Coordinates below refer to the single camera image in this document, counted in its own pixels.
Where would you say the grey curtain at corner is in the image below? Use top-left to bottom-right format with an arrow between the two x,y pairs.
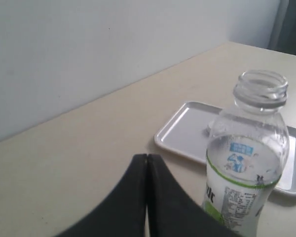
268,0 -> 296,55

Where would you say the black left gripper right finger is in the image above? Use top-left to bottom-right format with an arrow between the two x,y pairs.
147,154 -> 239,237

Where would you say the white rectangular plastic tray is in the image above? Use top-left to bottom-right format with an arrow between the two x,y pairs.
154,101 -> 296,197

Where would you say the clear plastic drink bottle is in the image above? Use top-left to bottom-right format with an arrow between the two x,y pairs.
202,70 -> 289,237

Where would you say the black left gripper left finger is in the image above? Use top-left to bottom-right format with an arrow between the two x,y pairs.
58,154 -> 148,237

